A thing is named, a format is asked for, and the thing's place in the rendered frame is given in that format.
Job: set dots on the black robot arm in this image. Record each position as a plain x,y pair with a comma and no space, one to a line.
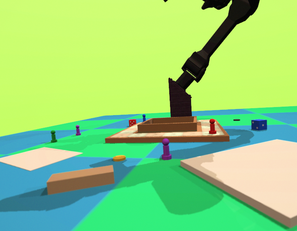
196,64

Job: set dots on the tan rectangular block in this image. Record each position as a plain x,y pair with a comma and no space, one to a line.
80,179

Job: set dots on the green pawn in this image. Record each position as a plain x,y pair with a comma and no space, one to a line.
53,136

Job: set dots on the red die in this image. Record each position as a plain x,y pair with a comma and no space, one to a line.
132,122

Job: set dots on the red pawn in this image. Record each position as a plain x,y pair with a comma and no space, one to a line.
212,127

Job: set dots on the blue die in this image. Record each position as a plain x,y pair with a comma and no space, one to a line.
259,124

